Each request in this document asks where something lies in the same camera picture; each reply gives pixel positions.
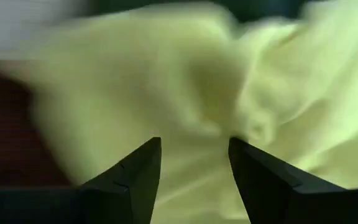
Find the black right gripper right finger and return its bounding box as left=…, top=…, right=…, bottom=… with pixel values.
left=227, top=136, right=347, bottom=224

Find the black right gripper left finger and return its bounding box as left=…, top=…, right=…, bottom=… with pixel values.
left=79, top=136, right=162, bottom=224

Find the yellow-green garment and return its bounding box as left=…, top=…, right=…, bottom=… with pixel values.
left=26, top=0, right=358, bottom=224

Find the maroon garment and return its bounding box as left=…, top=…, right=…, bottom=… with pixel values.
left=0, top=67, right=74, bottom=188

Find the dark green garment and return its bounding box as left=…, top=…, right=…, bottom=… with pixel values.
left=85, top=0, right=326, bottom=23

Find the white plastic bin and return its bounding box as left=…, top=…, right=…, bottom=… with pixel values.
left=0, top=0, right=88, bottom=60

